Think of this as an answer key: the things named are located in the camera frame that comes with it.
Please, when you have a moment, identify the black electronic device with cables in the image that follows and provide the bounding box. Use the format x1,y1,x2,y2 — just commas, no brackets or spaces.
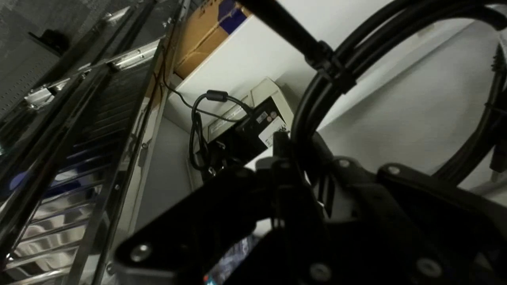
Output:
203,76,295,160

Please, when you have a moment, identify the thin black cable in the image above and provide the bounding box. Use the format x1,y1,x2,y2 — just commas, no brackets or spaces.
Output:
167,84,257,179

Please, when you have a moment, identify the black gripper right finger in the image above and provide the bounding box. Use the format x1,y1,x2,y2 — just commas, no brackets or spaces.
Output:
311,133,507,285

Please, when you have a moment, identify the thick black robot cable bundle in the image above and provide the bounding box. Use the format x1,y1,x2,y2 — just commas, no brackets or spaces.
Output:
289,0,507,186

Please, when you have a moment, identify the brown fragile cardboard box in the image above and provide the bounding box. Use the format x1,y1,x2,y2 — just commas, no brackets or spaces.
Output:
173,0,251,80

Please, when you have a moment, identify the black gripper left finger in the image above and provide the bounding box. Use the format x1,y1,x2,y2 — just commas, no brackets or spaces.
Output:
112,156,298,285

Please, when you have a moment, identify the black rod with cable tie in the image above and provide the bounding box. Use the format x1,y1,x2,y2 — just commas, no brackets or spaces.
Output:
237,0,362,96

